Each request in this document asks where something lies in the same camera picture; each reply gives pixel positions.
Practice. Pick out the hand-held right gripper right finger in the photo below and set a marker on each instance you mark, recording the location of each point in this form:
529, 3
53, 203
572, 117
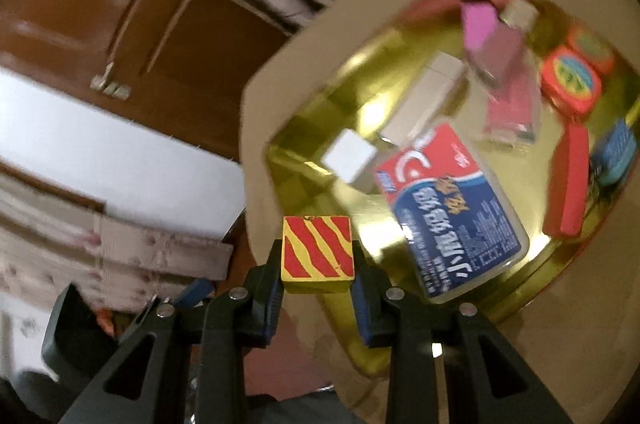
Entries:
361, 319

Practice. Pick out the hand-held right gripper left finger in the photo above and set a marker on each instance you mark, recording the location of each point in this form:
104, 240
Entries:
270, 304

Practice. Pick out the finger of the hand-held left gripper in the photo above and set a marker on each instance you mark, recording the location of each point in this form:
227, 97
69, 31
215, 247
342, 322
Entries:
196, 291

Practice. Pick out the yellow red striped block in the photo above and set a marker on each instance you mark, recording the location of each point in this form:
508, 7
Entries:
317, 249

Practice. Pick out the clear box blue red label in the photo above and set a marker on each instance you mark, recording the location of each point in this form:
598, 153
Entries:
450, 209

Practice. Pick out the white block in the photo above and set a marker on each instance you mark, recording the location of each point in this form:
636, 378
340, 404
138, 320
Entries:
350, 157

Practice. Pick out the red and gold tin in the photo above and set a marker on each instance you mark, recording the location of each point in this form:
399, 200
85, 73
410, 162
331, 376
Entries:
320, 124

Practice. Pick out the long red wooden block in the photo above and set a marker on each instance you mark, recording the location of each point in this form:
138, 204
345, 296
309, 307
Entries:
567, 184

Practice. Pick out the clear case with red card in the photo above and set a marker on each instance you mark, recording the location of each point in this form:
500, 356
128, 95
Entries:
515, 109

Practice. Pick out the blue cartoon dog tin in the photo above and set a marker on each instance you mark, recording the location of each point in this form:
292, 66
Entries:
614, 152

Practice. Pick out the mauve lip gloss tube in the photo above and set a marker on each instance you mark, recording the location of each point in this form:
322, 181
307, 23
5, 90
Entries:
502, 44

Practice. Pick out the beige wooden block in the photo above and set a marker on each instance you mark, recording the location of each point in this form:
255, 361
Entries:
425, 97

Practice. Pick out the brown wooden door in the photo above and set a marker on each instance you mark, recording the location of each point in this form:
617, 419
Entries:
100, 29

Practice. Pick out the pink block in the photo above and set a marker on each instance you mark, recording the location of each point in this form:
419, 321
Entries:
477, 24

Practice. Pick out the round red rainbow toy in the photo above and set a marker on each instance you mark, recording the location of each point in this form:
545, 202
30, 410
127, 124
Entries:
572, 79

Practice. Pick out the red round tin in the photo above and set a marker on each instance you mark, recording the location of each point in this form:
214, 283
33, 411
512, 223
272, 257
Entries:
595, 47

